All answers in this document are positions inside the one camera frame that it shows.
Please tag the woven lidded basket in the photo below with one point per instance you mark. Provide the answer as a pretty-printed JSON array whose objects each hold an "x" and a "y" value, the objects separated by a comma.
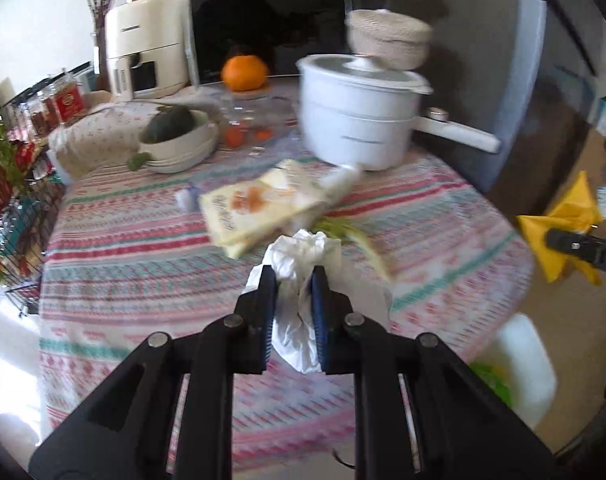
[{"x": 388, "y": 40}]

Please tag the red label jar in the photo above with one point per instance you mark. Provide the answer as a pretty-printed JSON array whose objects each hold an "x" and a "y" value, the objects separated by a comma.
[
  {"x": 69, "y": 102},
  {"x": 43, "y": 115}
]

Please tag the white trash bin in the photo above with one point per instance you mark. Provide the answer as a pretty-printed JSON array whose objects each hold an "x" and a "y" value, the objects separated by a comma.
[{"x": 528, "y": 350}]

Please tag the stacked white bowls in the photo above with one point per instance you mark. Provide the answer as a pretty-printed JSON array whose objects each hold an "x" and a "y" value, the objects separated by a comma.
[{"x": 193, "y": 160}]

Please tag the white ceramic bowl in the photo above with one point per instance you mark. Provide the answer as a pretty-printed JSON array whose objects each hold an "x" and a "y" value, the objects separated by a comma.
[{"x": 193, "y": 140}]

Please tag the cardboard box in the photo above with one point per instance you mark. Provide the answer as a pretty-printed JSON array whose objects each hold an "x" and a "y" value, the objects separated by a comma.
[{"x": 590, "y": 170}]

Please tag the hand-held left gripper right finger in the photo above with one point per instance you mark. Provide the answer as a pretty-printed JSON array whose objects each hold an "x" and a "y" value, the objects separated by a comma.
[{"x": 319, "y": 320}]

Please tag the small green vegetable piece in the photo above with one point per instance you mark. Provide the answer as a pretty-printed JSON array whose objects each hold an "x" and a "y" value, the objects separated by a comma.
[{"x": 139, "y": 161}]

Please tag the white air fryer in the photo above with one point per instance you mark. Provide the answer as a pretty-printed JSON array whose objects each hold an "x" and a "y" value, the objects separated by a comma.
[{"x": 148, "y": 40}]

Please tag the white paper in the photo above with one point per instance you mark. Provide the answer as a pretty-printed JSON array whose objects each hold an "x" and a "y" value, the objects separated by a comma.
[{"x": 295, "y": 260}]

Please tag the dark grey refrigerator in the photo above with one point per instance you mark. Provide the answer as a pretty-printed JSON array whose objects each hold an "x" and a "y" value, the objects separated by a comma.
[{"x": 483, "y": 85}]

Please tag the floral cover cloth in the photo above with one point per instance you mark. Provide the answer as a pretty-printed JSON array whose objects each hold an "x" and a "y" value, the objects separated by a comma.
[{"x": 93, "y": 135}]

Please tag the white electric pot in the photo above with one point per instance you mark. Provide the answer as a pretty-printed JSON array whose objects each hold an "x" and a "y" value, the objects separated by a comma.
[{"x": 353, "y": 125}]

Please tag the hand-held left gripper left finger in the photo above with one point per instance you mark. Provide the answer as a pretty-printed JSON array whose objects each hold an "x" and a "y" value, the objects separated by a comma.
[{"x": 263, "y": 320}]

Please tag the black microwave oven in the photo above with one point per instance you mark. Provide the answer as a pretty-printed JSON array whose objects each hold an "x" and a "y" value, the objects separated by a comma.
[{"x": 283, "y": 25}]

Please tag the clear glass jar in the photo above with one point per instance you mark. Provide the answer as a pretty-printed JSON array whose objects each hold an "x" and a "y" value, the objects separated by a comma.
[{"x": 278, "y": 110}]

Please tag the small grey-capped white bottle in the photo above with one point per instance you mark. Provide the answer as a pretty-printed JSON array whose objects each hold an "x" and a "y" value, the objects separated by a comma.
[{"x": 188, "y": 199}]

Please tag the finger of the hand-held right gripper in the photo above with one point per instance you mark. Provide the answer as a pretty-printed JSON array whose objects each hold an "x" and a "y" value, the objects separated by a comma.
[{"x": 570, "y": 245}]

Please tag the small tangerine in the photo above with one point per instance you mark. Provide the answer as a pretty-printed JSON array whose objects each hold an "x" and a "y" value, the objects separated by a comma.
[
  {"x": 264, "y": 134},
  {"x": 234, "y": 137}
]

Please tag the yellow wrapper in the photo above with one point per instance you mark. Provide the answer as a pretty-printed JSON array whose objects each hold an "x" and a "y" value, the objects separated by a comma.
[{"x": 573, "y": 210}]

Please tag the large orange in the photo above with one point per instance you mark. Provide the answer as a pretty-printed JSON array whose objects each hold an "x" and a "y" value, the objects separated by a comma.
[{"x": 244, "y": 72}]

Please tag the vase of dried branches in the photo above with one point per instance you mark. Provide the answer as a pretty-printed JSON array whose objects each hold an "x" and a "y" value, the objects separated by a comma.
[{"x": 100, "y": 35}]

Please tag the dark green squash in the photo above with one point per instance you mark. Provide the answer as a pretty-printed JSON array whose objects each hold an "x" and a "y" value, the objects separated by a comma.
[{"x": 168, "y": 124}]

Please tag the green leafy vegetable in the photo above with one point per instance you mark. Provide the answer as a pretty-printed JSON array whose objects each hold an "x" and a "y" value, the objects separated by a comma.
[{"x": 0, "y": 145}]

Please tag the white yogurt bottle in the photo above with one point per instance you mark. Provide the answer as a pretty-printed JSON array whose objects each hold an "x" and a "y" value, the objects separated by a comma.
[{"x": 340, "y": 181}]

